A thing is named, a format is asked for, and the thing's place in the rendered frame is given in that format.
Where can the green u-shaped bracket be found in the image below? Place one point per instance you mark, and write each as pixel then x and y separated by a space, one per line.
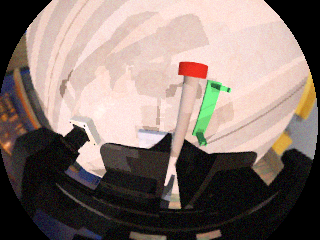
pixel 210 97

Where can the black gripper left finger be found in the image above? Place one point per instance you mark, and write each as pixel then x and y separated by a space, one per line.
pixel 144 162

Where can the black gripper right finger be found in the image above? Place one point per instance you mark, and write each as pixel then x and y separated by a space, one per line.
pixel 195 168

